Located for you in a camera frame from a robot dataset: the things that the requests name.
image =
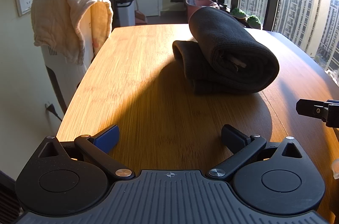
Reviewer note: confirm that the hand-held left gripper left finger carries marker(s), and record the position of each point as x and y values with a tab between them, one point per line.
107	139

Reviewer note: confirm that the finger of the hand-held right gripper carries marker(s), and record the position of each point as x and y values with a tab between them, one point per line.
309	108

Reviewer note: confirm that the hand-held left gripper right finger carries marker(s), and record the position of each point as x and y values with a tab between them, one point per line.
233	138

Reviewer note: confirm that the dark grey garment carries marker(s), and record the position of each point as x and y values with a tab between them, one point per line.
227	54

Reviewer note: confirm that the pale ceramic figurine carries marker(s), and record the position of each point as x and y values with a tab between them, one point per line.
335	169

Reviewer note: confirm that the white appliance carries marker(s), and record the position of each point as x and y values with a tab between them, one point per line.
66	73

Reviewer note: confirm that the green slipper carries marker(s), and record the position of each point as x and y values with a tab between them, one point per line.
237	13
253	22

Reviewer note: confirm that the apartment buildings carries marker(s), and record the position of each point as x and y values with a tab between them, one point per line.
299	1

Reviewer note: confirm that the white trash bin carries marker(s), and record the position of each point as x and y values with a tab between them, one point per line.
126	14

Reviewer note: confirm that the small dark object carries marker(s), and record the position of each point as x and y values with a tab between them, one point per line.
222	1

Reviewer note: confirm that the pink bucket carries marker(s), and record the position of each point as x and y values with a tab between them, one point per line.
196	5

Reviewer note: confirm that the cream towel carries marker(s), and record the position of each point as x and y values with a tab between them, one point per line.
58	9

